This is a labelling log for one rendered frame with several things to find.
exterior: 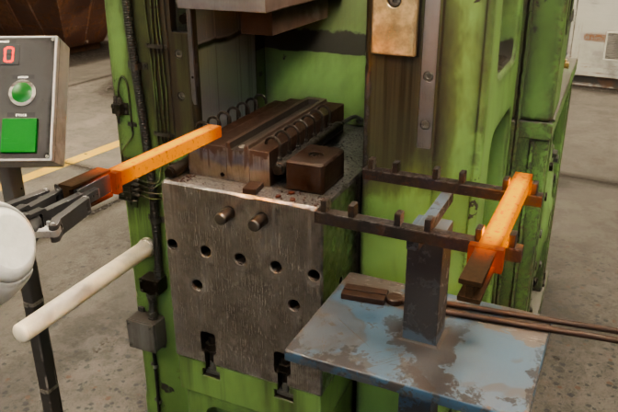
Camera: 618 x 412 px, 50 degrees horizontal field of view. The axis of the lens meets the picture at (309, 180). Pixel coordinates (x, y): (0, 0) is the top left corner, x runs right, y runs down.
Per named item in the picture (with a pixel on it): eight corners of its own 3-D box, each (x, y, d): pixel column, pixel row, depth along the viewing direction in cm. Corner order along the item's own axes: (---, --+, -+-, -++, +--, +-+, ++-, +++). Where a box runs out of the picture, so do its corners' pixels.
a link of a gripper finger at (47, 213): (11, 215, 87) (18, 218, 86) (77, 186, 96) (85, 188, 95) (17, 243, 88) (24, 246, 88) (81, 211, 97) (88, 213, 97)
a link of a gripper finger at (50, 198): (12, 242, 89) (4, 240, 89) (67, 208, 98) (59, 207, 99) (6, 214, 87) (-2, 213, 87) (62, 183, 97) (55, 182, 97)
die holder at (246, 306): (321, 396, 145) (322, 209, 129) (175, 354, 160) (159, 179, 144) (397, 279, 193) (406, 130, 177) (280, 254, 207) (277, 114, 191)
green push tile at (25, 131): (35, 152, 142) (37, 117, 142) (-1, 152, 142) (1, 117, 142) (38, 154, 143) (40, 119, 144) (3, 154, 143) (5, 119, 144)
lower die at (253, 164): (269, 187, 140) (268, 148, 137) (188, 173, 147) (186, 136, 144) (343, 131, 175) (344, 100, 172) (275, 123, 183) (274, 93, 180)
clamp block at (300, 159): (323, 196, 135) (323, 165, 133) (285, 189, 138) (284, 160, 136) (345, 177, 145) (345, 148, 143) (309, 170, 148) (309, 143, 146)
